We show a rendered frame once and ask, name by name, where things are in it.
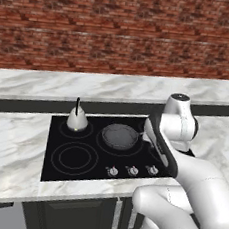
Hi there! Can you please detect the black glass hob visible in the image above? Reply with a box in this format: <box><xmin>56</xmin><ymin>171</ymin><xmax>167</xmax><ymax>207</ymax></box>
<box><xmin>39</xmin><ymin>104</ymin><xmax>200</xmax><ymax>200</ymax></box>

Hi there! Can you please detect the silver hob knob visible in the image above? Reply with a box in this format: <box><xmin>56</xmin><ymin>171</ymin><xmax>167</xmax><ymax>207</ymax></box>
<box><xmin>105</xmin><ymin>165</ymin><xmax>121</xmax><ymax>178</ymax></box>
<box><xmin>145</xmin><ymin>164</ymin><xmax>161</xmax><ymax>177</ymax></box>
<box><xmin>125</xmin><ymin>164</ymin><xmax>141</xmax><ymax>178</ymax></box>

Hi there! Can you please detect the grey frying pan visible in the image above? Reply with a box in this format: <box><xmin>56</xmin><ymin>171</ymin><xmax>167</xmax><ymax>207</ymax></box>
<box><xmin>99</xmin><ymin>120</ymin><xmax>147</xmax><ymax>154</ymax></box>

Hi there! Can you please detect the silver cabinet door handle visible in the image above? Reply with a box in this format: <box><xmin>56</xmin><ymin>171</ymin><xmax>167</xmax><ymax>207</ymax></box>
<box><xmin>127</xmin><ymin>207</ymin><xmax>139</xmax><ymax>229</ymax></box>
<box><xmin>111</xmin><ymin>196</ymin><xmax>125</xmax><ymax>229</ymax></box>

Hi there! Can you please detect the white kettle with black handle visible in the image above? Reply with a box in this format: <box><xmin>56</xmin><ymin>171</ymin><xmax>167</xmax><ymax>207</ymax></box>
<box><xmin>65</xmin><ymin>95</ymin><xmax>92</xmax><ymax>134</ymax></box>

